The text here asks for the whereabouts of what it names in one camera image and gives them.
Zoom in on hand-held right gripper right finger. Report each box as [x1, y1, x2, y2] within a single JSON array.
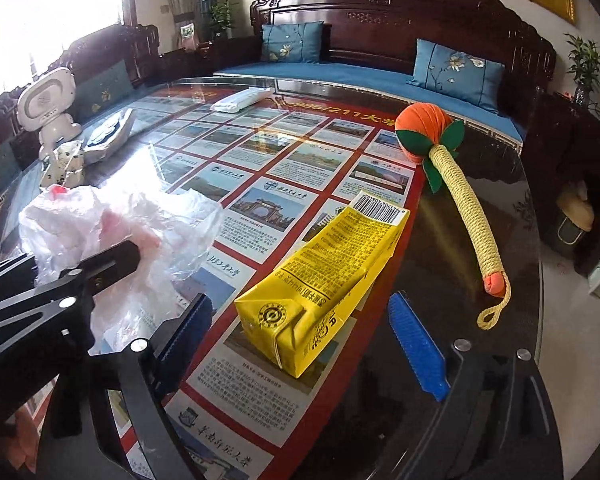
[[387, 291, 566, 480]]

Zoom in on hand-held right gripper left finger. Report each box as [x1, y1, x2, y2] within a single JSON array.
[[45, 292, 216, 480]]

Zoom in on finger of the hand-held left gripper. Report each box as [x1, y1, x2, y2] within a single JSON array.
[[55, 241, 142, 311]]

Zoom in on clear plastic bag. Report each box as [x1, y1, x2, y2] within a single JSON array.
[[17, 184, 226, 358]]

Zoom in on yellow drink carton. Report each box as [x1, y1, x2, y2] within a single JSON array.
[[234, 190, 411, 380]]

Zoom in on carved wooden glass-top table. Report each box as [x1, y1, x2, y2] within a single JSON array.
[[0, 76, 563, 480]]

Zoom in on spotted white toy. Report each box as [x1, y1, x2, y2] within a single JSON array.
[[40, 140, 88, 188]]

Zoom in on white grey device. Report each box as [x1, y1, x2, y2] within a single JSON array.
[[82, 110, 136, 163]]

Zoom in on orange green massage hammer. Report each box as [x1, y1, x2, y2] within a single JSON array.
[[394, 102, 512, 332]]

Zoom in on white robot toy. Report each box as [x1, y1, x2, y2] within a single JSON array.
[[15, 67, 83, 161]]

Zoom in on wooden armchair teal cushions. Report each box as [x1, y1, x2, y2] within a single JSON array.
[[0, 25, 161, 241]]

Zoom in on photo grid poster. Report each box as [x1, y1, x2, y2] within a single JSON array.
[[10, 87, 426, 480]]

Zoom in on green carrier beige lid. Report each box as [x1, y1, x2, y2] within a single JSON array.
[[555, 185, 596, 261]]

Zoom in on white plastic pack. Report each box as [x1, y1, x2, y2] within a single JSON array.
[[210, 85, 276, 113]]

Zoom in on wooden corner table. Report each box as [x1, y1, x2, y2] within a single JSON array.
[[157, 35, 261, 81]]

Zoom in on dark wooden side table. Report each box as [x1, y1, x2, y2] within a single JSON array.
[[522, 92, 600, 276]]

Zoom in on green potted plant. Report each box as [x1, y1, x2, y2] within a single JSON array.
[[207, 0, 238, 41]]

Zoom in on blue floral cushion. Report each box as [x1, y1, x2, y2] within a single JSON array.
[[261, 21, 326, 63], [412, 39, 506, 113]]

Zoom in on dark tower air conditioner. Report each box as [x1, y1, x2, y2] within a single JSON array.
[[197, 0, 219, 41]]

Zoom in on carved wooden sofa blue seat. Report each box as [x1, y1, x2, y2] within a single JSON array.
[[212, 0, 558, 153]]

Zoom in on green plant in vase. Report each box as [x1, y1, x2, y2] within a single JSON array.
[[562, 32, 600, 107]]

